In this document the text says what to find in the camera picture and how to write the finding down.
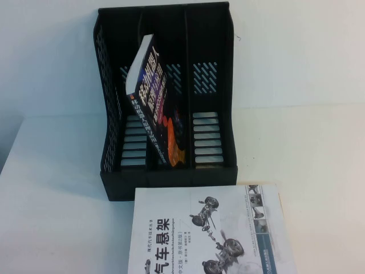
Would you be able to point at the white car suspension book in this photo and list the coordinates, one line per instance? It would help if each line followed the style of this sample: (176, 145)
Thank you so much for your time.
(176, 228)

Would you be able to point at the dark mobile robot book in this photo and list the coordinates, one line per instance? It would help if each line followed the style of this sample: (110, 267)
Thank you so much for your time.
(159, 114)

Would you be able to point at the black three-slot book stand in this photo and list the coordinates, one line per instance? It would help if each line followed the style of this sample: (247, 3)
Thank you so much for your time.
(211, 42)

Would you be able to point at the orange-edged ROS2 programming book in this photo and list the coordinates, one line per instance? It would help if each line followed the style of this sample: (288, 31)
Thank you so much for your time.
(281, 204)

